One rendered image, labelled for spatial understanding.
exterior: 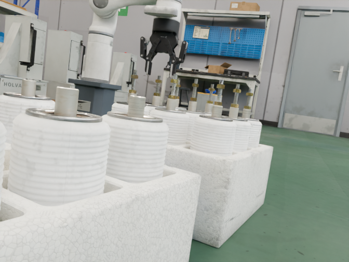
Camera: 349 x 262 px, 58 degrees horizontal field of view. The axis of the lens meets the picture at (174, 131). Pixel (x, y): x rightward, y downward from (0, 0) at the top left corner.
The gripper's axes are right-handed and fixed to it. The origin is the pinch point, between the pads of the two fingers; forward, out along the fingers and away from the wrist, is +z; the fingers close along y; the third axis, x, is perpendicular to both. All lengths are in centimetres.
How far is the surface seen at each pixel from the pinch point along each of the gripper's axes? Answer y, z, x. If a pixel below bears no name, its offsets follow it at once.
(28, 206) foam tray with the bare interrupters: -11, 17, 66
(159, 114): -7.3, 11.0, 19.0
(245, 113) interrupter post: -25.6, 8.4, -4.6
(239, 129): -25.1, 12.1, 9.9
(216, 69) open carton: 50, -50, -468
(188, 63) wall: 114, -61, -525
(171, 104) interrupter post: -8.7, 8.5, 15.4
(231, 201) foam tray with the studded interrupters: -26.5, 26.3, 22.7
